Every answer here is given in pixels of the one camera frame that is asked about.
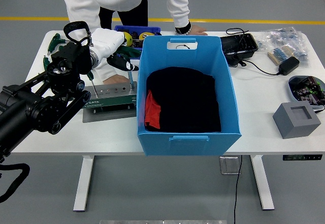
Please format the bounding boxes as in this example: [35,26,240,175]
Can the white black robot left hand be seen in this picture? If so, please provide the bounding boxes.
[90,27,140,72]

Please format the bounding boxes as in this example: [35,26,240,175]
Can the person's right hand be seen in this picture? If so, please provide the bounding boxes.
[103,74,127,85]

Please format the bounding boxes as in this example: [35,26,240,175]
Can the person's left hand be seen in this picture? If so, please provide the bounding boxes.
[189,25,208,36]

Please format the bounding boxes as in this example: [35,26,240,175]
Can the small green T-handle hex key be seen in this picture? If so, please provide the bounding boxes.
[86,70,99,98]

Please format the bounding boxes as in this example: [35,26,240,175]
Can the green metal hex key holder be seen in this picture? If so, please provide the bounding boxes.
[82,81,138,123]

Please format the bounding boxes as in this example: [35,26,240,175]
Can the large green T-handle hex key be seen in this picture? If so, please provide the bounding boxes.
[111,45,142,90]

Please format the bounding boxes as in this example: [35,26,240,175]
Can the light blue plastic storage box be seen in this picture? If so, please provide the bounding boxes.
[136,35,242,157]

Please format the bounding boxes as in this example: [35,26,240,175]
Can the metal floor socket box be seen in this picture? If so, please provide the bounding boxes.
[219,156,241,175]

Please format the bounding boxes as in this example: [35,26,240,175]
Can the black wristband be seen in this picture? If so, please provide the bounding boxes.
[175,20,192,35]

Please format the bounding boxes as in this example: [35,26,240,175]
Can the yellow lemon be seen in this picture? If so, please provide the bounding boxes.
[122,31,134,47]

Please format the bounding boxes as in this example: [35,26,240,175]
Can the small dark blue bin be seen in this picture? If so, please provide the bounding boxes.
[113,25,162,57]

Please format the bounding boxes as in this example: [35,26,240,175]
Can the yellow tape measure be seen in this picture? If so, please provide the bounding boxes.
[139,31,156,41]

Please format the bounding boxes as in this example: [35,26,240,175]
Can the black plastic tray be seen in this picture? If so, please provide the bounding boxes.
[219,33,259,67]

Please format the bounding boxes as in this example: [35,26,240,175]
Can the red cloth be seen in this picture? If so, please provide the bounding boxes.
[144,89,162,130]

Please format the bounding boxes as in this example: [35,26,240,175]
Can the black cloth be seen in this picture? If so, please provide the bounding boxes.
[145,66,221,133]

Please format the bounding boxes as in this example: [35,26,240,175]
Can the clear bag of blue components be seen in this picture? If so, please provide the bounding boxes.
[258,26,310,69]

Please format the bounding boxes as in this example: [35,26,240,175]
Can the taped resistor strip bundle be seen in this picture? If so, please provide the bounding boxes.
[267,45,297,65]

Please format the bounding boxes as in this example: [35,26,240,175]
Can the black power adapter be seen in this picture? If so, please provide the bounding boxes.
[278,56,301,76]

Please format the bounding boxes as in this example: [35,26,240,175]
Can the white table leg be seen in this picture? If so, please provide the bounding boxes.
[250,155,275,211]
[73,155,95,212]

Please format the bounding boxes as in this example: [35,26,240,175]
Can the pale blue dish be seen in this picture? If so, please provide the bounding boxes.
[287,75,325,112]

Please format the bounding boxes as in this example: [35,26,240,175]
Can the pile of electronic parts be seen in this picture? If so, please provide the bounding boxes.
[290,76,325,107]

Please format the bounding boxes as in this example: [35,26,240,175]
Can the grey foam block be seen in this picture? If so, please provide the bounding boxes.
[272,101,322,140]

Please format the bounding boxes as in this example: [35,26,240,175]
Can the black table control panel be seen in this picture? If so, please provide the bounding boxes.
[282,154,323,162]

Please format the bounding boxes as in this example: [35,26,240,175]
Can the black adapter cable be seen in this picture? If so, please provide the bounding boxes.
[225,27,281,77]

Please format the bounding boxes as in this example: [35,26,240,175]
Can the black hanging power cable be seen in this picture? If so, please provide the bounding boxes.
[233,155,244,224]

